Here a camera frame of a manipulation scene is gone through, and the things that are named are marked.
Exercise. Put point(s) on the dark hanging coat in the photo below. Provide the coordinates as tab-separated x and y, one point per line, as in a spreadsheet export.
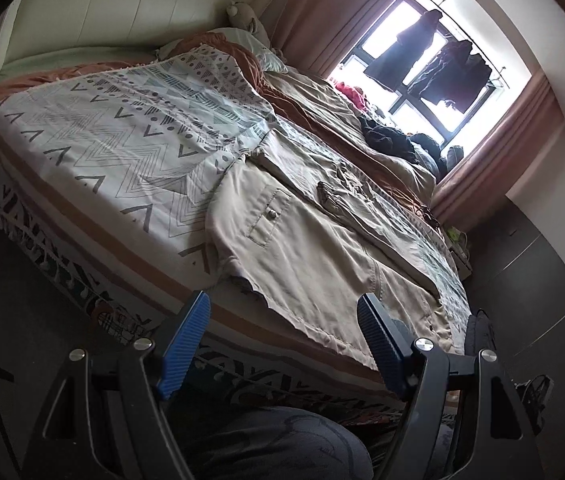
437	75

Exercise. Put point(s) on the long dark hanging jacket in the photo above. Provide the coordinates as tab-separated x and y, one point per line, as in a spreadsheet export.
397	55

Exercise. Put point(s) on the white pillow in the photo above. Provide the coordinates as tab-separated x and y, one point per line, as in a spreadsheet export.
272	62

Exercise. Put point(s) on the short dark hanging shirt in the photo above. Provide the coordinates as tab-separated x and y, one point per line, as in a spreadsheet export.
475	85

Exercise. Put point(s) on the grey cushion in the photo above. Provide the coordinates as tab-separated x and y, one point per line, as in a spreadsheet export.
453	157

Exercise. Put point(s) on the dark pants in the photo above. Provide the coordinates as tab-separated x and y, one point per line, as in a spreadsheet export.
482	332

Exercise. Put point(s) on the pink curtain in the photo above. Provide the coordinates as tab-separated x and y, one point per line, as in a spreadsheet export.
337	10
502	150

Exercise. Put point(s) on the orange-brown blanket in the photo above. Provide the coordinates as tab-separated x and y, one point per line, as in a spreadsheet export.
222	42

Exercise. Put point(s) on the beige plush toy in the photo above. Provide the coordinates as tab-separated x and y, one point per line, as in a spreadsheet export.
245	17

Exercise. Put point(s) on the cream padded headboard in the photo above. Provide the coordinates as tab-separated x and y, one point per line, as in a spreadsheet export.
112	10

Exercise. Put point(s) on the beige jacket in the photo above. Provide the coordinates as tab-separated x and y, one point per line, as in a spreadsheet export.
312	250

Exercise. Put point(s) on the red cloth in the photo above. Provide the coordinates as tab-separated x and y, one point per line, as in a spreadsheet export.
350	92

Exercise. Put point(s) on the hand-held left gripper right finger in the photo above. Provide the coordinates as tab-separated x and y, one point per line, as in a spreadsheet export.
382	350

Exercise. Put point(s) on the small white nightstand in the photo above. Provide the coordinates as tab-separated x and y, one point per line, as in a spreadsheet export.
460	252

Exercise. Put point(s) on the black-framed window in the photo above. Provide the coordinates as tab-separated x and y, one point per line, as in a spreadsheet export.
387	20

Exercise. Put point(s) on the beige duvet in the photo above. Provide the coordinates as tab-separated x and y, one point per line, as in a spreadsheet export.
312	95

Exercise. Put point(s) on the person's leg in grey pants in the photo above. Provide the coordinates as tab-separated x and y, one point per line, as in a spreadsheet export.
272	445

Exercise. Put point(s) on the patterned white blanket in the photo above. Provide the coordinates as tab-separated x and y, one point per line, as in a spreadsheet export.
112	160

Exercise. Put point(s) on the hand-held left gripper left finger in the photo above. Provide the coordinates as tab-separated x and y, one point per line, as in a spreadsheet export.
182	345

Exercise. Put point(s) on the green white packet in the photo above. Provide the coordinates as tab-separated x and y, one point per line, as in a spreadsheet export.
453	233

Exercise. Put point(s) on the metal clothes rod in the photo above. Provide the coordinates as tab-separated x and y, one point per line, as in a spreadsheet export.
492	63

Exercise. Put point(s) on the black garment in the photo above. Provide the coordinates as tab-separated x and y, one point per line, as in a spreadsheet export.
387	137

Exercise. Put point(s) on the black cloth pile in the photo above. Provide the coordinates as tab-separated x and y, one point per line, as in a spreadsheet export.
427	150

